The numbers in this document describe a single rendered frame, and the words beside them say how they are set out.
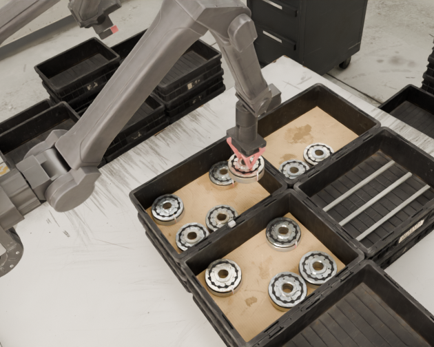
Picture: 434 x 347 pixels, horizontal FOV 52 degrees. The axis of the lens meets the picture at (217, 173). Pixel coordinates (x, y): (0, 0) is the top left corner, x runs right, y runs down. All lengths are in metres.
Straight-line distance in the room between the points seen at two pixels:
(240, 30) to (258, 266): 0.78
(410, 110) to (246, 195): 1.41
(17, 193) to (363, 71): 2.82
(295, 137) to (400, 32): 2.24
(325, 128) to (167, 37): 1.07
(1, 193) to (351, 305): 0.90
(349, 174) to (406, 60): 2.02
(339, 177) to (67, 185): 0.98
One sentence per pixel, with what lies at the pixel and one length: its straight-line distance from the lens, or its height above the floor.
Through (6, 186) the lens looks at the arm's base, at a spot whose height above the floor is 1.48.
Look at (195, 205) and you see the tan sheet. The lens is 1.44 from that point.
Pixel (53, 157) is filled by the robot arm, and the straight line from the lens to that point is 0.78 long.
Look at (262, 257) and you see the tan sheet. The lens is 1.32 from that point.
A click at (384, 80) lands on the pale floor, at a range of 3.25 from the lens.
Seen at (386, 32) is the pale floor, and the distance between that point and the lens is 3.72.
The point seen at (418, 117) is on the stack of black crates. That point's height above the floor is 0.27.
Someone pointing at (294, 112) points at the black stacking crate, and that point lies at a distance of 1.66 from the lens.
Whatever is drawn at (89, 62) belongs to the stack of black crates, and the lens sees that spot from 2.80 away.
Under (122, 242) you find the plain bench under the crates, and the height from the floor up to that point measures 0.70.
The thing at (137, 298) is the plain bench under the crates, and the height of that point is 0.70.
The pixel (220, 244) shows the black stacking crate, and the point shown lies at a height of 0.90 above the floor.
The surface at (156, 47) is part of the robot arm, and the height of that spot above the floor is 1.62.
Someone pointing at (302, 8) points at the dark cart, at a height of 0.69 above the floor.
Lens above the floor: 1.98
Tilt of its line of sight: 49 degrees down
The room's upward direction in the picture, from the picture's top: 9 degrees counter-clockwise
